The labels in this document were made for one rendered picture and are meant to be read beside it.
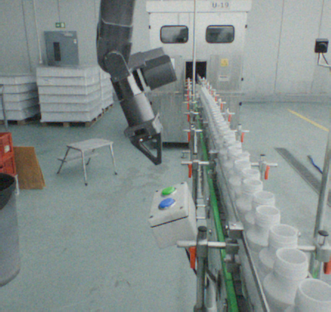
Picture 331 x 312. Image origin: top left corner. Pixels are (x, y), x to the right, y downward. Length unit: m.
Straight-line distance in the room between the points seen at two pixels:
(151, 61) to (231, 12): 4.23
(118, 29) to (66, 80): 6.15
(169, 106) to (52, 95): 2.85
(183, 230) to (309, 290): 0.29
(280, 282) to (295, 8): 10.46
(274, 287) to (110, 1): 0.48
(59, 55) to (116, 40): 10.37
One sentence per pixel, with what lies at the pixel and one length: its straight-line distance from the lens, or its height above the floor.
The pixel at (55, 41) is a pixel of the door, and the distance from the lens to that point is 10.98.
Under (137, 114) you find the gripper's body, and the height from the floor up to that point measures 1.29.
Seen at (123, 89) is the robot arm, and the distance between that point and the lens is 0.63.
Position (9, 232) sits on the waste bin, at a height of 0.35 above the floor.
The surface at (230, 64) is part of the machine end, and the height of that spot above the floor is 1.27.
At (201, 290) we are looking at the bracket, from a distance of 0.65.
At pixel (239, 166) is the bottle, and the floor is 1.16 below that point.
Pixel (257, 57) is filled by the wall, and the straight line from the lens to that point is 10.47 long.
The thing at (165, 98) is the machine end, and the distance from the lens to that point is 4.79.
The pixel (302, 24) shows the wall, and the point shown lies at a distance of 10.82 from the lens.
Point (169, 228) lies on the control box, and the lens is 0.64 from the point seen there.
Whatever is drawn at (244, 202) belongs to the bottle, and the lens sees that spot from 0.64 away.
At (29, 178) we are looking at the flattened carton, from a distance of 3.74.
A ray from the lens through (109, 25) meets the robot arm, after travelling 0.57.
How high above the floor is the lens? 1.40
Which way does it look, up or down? 17 degrees down
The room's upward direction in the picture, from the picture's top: straight up
